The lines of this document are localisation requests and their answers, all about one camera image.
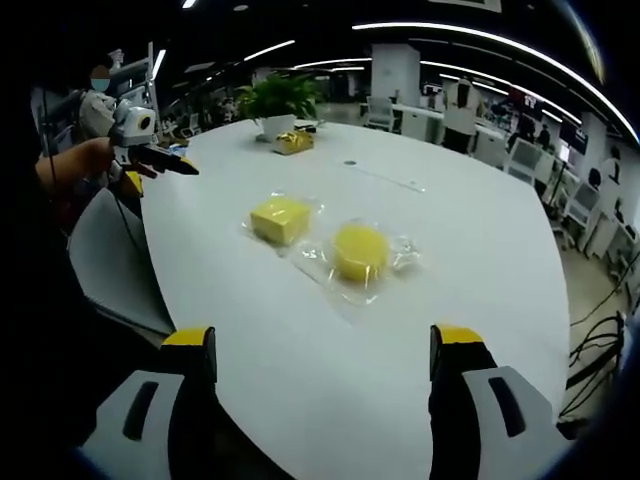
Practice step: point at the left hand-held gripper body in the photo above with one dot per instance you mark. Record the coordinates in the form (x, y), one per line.
(131, 126)

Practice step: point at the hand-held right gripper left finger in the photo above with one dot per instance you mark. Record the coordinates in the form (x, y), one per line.
(150, 410)

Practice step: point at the grey chair backrest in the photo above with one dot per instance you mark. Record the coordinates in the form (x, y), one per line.
(117, 260)

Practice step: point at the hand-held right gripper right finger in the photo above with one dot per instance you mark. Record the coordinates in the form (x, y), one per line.
(480, 400)

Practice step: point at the person's left hand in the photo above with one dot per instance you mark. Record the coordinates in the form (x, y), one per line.
(92, 156)

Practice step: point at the square yellow silicone block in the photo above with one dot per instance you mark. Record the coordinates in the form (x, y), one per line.
(280, 219)

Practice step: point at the round yellow silicone block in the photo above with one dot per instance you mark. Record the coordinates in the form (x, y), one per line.
(361, 252)

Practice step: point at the yellow tissue box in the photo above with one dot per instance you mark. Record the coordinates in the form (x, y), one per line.
(294, 141)

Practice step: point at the potted green plant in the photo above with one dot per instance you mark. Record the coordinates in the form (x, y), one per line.
(280, 107)

